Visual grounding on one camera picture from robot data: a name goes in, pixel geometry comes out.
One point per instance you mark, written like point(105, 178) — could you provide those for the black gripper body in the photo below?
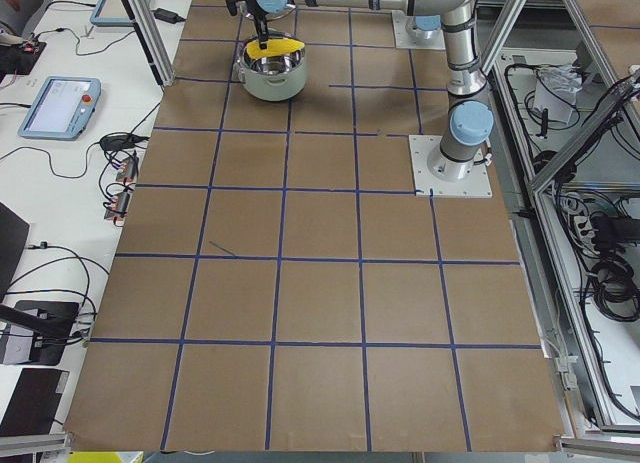
point(259, 20)

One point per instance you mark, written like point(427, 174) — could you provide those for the yellow corn cob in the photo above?
point(274, 47)

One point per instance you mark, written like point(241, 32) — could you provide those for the pale green cooking pot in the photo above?
point(272, 79)

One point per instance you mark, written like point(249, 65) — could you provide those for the black power adapter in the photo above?
point(168, 16)

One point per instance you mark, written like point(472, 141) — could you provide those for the blue teach pendant far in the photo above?
point(110, 13)

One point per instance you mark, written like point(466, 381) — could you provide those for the blue teach pendant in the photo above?
point(62, 108)
point(110, 13)

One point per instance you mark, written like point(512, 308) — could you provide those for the blue teach pendant near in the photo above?
point(62, 108)

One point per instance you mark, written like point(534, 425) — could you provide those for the aluminium frame rail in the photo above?
point(143, 22)

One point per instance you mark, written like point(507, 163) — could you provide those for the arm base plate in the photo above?
point(403, 40)
point(436, 176)

